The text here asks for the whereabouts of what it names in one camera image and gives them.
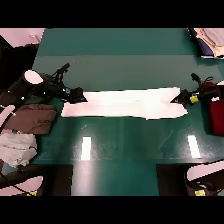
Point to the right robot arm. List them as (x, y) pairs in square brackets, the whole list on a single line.
[(208, 91)]

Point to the red garment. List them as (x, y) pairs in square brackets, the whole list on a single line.
[(217, 115)]

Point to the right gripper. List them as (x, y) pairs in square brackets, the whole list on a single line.
[(182, 97)]

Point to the crumpled white garment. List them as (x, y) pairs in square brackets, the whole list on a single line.
[(16, 148)]

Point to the dark blue garment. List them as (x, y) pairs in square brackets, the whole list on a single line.
[(200, 46)]

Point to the white T-shirt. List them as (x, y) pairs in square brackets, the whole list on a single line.
[(126, 104)]

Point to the folded pale garment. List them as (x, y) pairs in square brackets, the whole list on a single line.
[(213, 38)]

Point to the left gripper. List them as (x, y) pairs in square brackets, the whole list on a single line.
[(77, 95)]

